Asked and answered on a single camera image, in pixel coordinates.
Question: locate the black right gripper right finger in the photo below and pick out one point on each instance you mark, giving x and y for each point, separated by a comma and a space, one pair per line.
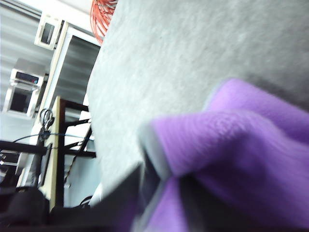
202, 207

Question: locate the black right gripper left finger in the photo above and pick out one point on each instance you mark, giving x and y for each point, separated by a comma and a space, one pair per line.
120, 205

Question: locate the purple towel with grey hem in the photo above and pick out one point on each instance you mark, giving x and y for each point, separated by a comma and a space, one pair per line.
229, 145

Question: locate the beige wooden desk panel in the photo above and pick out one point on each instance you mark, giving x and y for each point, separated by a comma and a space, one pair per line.
55, 157

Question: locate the black flat monitor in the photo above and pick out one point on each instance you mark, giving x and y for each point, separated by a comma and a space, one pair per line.
44, 164

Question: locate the black bulky chair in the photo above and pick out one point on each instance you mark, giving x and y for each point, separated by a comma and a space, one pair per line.
21, 207

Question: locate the black horizontal bar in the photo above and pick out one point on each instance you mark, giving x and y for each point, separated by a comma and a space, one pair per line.
19, 147

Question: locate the white framed window panel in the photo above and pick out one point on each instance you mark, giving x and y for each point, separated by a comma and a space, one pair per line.
74, 67

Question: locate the grey table cloth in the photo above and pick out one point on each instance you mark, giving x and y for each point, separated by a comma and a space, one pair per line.
181, 53

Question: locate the silver box device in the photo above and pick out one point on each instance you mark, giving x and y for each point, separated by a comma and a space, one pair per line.
25, 77

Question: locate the large white square frame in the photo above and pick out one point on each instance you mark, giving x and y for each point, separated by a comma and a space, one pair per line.
19, 100

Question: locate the small white wall frame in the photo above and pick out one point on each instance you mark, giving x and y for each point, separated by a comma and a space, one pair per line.
47, 31

